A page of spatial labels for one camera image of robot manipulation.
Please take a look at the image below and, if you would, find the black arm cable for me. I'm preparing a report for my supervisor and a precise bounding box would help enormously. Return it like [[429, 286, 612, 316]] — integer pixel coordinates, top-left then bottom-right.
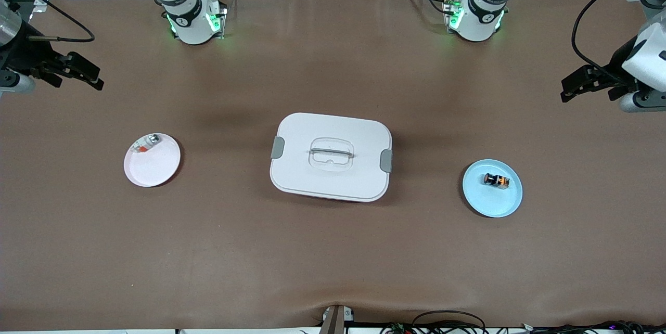
[[0, 0, 96, 43], [571, 0, 666, 84]]

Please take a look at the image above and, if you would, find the black looped cable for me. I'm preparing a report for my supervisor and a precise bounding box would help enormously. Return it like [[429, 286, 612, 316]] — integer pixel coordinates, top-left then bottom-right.
[[412, 310, 488, 334]]

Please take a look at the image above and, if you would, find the brown mount post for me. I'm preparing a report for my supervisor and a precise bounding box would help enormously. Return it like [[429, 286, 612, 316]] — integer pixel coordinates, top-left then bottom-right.
[[318, 304, 355, 334]]

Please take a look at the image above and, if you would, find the pale pink round plate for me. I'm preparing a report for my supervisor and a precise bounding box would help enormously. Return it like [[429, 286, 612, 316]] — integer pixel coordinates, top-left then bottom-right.
[[123, 133, 182, 188]]

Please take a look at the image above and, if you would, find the clear lid handle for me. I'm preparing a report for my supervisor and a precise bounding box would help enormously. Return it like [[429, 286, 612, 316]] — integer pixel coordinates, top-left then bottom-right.
[[309, 137, 355, 171]]

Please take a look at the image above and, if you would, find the tangled cable bundle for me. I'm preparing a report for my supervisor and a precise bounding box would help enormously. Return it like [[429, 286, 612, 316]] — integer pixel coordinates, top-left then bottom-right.
[[380, 320, 666, 334]]

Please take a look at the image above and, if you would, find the orange push-button switch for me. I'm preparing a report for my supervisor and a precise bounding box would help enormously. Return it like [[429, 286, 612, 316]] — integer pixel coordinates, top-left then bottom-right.
[[483, 172, 511, 190]]

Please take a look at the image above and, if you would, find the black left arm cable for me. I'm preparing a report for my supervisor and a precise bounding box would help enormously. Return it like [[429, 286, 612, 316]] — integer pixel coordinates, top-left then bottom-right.
[[571, 0, 666, 84]]

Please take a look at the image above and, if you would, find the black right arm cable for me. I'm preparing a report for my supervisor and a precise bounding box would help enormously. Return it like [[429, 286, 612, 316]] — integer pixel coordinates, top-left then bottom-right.
[[0, 0, 96, 43]]

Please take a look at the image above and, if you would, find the light blue round plate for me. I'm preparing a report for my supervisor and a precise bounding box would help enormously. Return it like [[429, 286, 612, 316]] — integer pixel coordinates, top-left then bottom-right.
[[462, 159, 523, 219]]

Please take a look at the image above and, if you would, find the white lidded storage box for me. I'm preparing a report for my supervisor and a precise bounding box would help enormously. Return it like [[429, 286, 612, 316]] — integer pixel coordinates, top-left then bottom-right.
[[270, 112, 393, 203]]

